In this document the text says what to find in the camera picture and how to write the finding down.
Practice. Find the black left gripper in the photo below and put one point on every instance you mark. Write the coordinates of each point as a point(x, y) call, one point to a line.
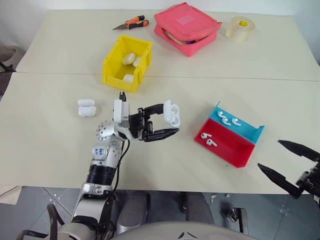
point(139, 125)

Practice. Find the clear tape roll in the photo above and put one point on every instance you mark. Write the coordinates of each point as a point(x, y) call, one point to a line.
point(240, 28)

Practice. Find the white earbud case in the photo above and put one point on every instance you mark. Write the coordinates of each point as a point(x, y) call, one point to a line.
point(172, 113)
point(128, 78)
point(138, 61)
point(129, 58)
point(87, 111)

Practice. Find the white earbud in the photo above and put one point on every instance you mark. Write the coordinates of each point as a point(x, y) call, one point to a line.
point(235, 121)
point(226, 121)
point(205, 135)
point(220, 114)
point(212, 142)

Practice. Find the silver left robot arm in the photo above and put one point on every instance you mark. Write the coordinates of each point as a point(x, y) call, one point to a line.
point(106, 156)

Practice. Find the orange and black pliers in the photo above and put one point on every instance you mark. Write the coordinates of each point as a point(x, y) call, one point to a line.
point(132, 23)

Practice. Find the metal bracket on floor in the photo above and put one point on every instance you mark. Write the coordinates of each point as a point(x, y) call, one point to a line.
point(237, 217)

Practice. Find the pink fabric pouch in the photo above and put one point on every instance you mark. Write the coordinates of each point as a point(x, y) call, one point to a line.
point(186, 27)

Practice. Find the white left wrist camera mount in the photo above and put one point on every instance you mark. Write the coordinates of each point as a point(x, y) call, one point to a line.
point(121, 112)

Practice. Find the yellow plastic bin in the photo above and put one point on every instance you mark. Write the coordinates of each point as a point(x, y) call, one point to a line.
point(117, 72)

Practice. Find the red and blue divided tray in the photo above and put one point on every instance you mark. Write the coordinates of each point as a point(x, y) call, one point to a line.
point(232, 147)

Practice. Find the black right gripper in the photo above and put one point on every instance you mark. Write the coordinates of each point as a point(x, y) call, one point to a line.
point(312, 180)

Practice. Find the silver robot torso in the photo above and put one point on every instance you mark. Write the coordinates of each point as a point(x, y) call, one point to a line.
point(160, 231)

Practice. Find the closed white earbud case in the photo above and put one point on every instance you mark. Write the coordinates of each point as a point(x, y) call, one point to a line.
point(87, 111)
point(129, 58)
point(138, 61)
point(128, 78)

